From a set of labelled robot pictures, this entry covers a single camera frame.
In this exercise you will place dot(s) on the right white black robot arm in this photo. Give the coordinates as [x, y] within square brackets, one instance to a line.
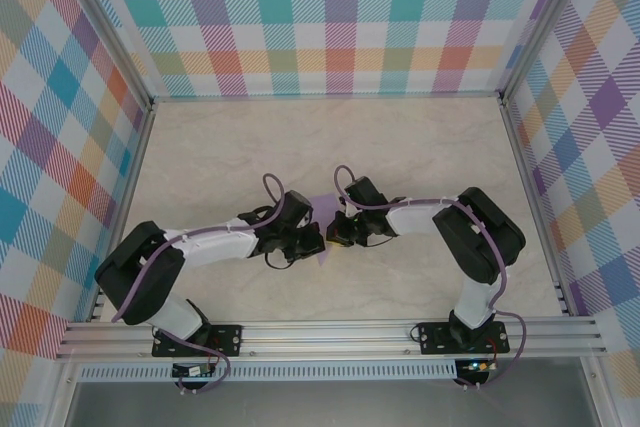
[480, 237]

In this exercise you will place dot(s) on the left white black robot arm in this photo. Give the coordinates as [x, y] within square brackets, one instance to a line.
[135, 277]

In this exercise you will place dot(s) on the grey metal base panel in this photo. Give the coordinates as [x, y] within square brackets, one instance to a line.
[325, 404]

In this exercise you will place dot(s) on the small circuit board green light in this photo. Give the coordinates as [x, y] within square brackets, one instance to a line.
[477, 367]

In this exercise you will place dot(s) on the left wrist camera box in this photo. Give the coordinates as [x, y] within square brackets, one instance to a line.
[296, 207]

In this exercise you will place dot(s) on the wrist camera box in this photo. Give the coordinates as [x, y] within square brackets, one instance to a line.
[364, 192]
[296, 207]

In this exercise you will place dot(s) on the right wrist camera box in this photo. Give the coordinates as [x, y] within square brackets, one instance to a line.
[364, 192]

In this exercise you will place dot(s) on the long aluminium mounting rail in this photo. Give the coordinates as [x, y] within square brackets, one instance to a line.
[325, 339]

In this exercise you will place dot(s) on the aluminium frame bar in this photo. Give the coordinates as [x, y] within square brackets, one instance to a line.
[534, 197]
[126, 197]
[325, 95]

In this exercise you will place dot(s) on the aluminium frame post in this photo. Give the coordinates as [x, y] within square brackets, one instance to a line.
[544, 22]
[116, 32]

